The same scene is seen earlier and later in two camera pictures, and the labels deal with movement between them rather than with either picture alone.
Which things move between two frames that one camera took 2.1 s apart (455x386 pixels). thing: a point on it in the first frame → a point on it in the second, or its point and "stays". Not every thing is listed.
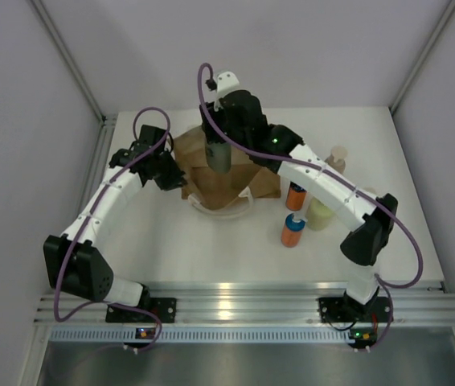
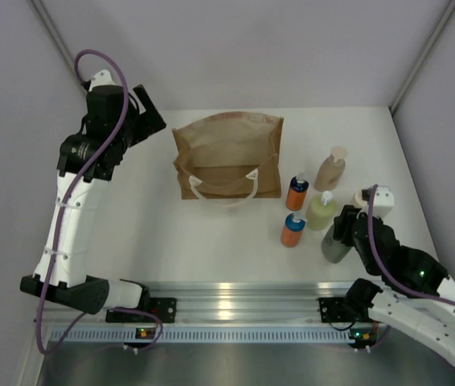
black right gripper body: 219,121 → 344,232
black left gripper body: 167,173 → 139,126
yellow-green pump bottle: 317,215 stays
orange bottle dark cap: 296,196 stays
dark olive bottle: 219,156 → 333,249
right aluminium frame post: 452,6 stays
